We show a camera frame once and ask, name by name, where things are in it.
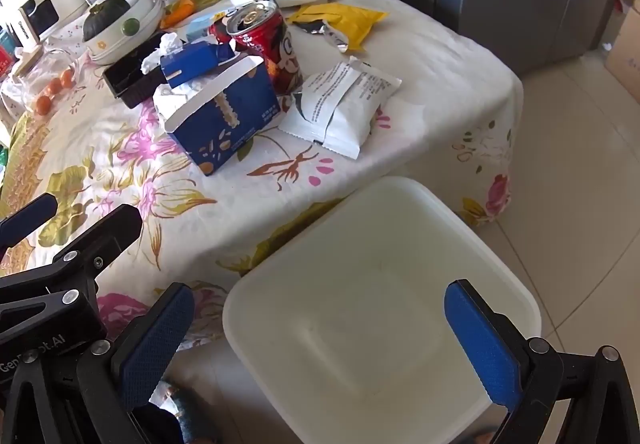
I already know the white bowl with green handle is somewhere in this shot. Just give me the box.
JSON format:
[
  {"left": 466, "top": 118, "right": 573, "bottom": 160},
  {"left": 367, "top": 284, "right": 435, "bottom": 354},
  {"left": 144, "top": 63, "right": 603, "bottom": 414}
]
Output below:
[{"left": 82, "top": 0, "right": 163, "bottom": 57}]

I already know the orange peel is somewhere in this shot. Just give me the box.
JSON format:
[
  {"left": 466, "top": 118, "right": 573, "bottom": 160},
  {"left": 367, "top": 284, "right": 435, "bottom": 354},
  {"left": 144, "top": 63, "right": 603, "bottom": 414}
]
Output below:
[{"left": 161, "top": 0, "right": 195, "bottom": 29}]

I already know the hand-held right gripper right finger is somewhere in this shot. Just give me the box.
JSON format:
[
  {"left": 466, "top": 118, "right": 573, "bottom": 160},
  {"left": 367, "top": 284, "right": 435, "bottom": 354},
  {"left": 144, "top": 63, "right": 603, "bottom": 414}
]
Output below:
[{"left": 444, "top": 279, "right": 640, "bottom": 444}]

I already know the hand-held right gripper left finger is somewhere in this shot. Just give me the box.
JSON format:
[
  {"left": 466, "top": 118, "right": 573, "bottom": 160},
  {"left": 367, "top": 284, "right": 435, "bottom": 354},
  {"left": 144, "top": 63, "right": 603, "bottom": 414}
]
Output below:
[{"left": 5, "top": 281, "right": 196, "bottom": 444}]

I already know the white plastic trash bin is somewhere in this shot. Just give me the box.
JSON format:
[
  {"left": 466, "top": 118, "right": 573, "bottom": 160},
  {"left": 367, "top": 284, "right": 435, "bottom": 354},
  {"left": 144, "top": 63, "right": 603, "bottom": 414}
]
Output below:
[{"left": 221, "top": 175, "right": 543, "bottom": 444}]

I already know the black plastic food tray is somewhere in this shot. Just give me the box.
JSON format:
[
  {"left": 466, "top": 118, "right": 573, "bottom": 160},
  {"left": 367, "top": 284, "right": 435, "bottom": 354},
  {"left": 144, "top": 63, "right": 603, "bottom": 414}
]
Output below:
[{"left": 101, "top": 30, "right": 193, "bottom": 110}]

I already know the blue cardboard box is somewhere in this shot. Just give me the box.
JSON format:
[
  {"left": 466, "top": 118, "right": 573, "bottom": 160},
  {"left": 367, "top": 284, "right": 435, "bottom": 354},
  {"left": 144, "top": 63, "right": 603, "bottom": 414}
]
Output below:
[{"left": 152, "top": 41, "right": 282, "bottom": 175}]

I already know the floral tablecloth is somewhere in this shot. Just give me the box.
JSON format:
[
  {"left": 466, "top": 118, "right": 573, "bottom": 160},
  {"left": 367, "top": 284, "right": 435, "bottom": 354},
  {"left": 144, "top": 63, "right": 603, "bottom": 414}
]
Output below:
[{"left": 0, "top": 0, "right": 523, "bottom": 355}]

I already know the light blue milk carton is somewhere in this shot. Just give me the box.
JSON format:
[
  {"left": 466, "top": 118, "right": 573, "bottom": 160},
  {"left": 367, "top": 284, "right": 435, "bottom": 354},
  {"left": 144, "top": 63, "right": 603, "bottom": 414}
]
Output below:
[{"left": 185, "top": 12, "right": 223, "bottom": 43}]

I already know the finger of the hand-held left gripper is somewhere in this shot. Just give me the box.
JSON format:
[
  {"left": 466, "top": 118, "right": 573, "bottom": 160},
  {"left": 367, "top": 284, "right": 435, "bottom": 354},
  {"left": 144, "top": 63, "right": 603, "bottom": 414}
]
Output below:
[
  {"left": 0, "top": 193, "right": 59, "bottom": 255},
  {"left": 0, "top": 204, "right": 143, "bottom": 345}
]

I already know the dark green squash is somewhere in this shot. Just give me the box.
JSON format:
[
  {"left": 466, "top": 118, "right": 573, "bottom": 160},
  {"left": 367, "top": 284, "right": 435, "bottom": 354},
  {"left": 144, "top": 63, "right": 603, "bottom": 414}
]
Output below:
[{"left": 82, "top": 0, "right": 133, "bottom": 42}]

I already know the white snack packet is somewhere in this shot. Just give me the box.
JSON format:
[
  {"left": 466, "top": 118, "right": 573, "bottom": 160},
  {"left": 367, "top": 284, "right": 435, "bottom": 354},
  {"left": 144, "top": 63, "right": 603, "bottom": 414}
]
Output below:
[{"left": 276, "top": 56, "right": 403, "bottom": 161}]

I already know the red drink can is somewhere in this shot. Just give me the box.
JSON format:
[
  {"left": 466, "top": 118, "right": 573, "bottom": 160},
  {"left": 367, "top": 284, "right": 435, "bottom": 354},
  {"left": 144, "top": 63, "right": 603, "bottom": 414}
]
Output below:
[{"left": 225, "top": 0, "right": 304, "bottom": 92}]

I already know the grey refrigerator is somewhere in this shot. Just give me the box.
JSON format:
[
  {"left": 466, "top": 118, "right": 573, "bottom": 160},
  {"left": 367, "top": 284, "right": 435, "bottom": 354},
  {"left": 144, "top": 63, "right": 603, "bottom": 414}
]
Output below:
[{"left": 350, "top": 0, "right": 633, "bottom": 77}]

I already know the clear glass jar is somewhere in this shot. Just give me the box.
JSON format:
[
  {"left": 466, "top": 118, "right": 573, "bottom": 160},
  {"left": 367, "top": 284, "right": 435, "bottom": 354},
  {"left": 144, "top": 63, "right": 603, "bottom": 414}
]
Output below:
[{"left": 0, "top": 48, "right": 82, "bottom": 122}]

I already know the yellow snack packet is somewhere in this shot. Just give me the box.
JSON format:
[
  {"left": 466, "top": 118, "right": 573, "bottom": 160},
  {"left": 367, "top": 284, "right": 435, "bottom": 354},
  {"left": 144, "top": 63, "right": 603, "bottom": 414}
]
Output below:
[{"left": 286, "top": 2, "right": 390, "bottom": 53}]

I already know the stack of white plates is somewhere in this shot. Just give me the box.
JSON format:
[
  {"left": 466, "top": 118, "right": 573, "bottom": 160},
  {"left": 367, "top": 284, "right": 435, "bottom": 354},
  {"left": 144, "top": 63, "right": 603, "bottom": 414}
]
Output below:
[{"left": 87, "top": 0, "right": 167, "bottom": 67}]

